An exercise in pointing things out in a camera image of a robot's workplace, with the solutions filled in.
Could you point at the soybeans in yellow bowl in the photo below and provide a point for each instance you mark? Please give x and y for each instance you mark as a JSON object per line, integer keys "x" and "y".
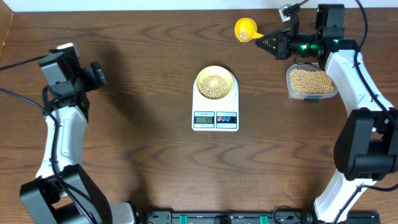
{"x": 214, "y": 87}

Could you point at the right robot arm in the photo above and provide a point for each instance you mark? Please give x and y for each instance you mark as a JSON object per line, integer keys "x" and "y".
{"x": 366, "y": 149}

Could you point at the soybeans in scoop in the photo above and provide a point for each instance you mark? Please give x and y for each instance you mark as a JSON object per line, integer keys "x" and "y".
{"x": 244, "y": 37}

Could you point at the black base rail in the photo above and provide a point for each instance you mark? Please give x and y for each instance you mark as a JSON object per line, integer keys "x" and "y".
{"x": 283, "y": 217}

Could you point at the clear plastic container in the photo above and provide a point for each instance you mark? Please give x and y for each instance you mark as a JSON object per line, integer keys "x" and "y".
{"x": 313, "y": 67}

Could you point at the yellow plastic bowl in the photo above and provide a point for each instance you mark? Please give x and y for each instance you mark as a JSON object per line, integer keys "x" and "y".
{"x": 216, "y": 70}

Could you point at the yellow measuring scoop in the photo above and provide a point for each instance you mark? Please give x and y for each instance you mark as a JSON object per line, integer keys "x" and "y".
{"x": 249, "y": 26}

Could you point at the white digital kitchen scale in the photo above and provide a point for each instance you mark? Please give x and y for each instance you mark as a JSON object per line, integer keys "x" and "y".
{"x": 216, "y": 115}

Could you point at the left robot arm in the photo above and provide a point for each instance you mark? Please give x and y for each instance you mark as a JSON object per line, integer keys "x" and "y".
{"x": 62, "y": 191}

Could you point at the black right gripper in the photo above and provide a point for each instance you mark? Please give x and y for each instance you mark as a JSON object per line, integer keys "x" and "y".
{"x": 280, "y": 51}

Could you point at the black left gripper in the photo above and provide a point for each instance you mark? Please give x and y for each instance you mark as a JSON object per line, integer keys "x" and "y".
{"x": 93, "y": 82}

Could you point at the pile of soybeans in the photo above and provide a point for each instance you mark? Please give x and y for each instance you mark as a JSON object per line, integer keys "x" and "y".
{"x": 308, "y": 82}

